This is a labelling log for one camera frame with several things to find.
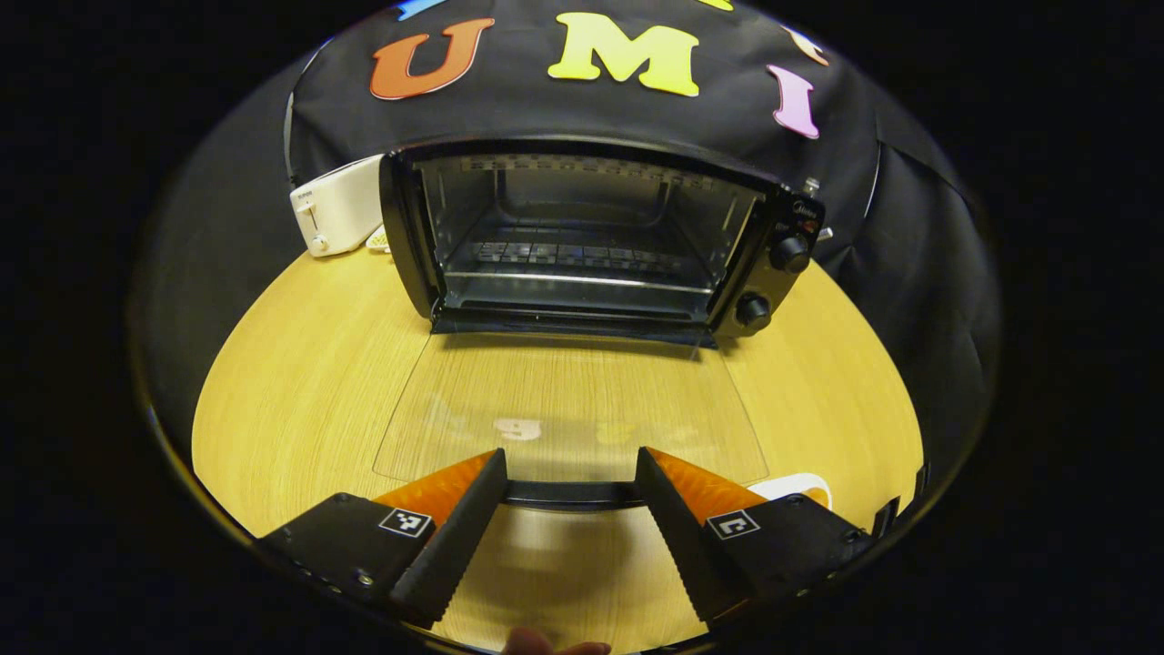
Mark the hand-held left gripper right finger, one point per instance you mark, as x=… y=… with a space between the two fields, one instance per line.
x=682 y=541

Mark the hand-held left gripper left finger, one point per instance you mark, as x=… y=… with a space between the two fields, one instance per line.
x=464 y=532

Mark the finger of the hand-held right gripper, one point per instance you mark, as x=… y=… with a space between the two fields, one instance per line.
x=921 y=479
x=887 y=517

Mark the black electric oven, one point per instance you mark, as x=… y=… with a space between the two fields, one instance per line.
x=582 y=236

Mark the white plate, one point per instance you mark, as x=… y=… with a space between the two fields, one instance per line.
x=787 y=482

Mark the white toaster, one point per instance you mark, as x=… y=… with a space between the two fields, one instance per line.
x=336 y=209

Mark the black backdrop cloth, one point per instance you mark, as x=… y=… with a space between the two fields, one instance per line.
x=546 y=114

